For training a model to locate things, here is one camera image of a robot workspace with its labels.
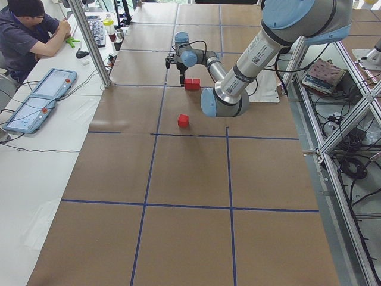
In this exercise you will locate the green plastic tool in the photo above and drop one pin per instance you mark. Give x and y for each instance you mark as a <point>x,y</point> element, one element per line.
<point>72,41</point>

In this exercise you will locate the white camera stand base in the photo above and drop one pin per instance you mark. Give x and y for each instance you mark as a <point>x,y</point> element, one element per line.
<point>264,88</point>

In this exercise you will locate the black keyboard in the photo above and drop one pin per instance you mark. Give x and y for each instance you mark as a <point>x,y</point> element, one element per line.
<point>98,31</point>

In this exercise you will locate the seated person dark shirt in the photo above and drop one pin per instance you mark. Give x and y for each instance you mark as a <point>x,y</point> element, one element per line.
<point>28,33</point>

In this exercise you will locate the stack of cloth books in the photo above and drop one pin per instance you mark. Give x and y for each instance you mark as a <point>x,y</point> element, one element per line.
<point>323,76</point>

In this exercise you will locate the aluminium profile post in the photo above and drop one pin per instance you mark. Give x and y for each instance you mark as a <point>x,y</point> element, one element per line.
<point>79,14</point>

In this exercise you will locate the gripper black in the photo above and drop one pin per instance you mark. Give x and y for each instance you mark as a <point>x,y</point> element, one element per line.
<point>181,69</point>

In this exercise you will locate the upper teach pendant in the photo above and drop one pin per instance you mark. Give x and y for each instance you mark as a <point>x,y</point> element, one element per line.
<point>55,84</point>

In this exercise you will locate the computer mouse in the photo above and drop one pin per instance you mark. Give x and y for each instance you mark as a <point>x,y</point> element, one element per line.
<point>81,54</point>

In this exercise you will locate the teach pendant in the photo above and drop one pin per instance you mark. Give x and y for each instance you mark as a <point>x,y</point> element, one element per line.
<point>30,115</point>
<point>55,84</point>

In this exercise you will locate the steel cup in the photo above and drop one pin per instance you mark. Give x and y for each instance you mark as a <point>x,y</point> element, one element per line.
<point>119,33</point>

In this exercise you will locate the aluminium table frame rail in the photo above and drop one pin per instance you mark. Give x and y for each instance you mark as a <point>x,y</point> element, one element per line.
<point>342,132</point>

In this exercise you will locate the lower teach pendant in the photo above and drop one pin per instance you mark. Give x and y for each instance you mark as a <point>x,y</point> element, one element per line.
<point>30,115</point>

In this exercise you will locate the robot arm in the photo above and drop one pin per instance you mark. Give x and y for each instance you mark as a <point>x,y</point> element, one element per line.
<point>283,22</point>

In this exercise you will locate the yellow lid bottle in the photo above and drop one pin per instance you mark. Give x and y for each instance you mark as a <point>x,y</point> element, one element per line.
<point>108,23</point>

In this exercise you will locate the red block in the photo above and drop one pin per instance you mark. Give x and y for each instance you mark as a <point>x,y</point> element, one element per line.
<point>183,121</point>
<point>188,84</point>

